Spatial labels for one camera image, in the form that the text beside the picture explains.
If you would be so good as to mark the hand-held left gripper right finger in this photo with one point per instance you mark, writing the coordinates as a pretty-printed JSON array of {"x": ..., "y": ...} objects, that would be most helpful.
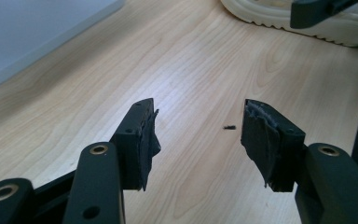
[{"x": 276, "y": 146}]

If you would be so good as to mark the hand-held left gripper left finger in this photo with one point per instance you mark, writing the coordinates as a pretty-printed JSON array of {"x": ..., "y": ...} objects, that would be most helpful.
[{"x": 133, "y": 149}]

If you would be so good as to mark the white shoe rack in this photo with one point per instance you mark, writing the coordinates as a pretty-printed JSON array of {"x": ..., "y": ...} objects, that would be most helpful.
[{"x": 28, "y": 31}]

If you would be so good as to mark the cream slipper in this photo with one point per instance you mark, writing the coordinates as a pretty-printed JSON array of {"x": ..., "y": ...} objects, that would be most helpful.
[{"x": 261, "y": 15}]

